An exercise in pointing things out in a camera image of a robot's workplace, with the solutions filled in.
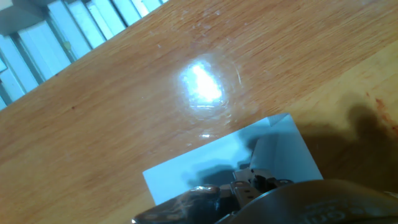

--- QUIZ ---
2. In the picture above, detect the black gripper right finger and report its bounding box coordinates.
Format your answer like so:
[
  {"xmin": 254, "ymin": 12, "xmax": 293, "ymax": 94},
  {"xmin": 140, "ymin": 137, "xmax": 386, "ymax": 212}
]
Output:
[{"xmin": 216, "ymin": 167, "xmax": 398, "ymax": 224}]

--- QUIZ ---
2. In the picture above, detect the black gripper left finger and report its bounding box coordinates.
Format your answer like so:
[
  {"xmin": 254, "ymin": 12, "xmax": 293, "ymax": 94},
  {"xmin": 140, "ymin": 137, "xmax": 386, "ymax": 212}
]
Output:
[{"xmin": 130, "ymin": 185, "xmax": 233, "ymax": 224}]

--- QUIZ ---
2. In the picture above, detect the white paper sheet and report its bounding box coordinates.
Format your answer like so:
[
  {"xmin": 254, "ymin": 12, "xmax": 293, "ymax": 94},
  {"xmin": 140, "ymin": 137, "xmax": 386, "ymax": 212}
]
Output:
[{"xmin": 142, "ymin": 112, "xmax": 324, "ymax": 206}]

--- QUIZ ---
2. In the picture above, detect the glossy orange wooden board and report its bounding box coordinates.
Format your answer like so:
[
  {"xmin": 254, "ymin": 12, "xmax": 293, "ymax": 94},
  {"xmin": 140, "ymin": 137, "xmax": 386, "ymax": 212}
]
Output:
[{"xmin": 0, "ymin": 0, "xmax": 398, "ymax": 224}]

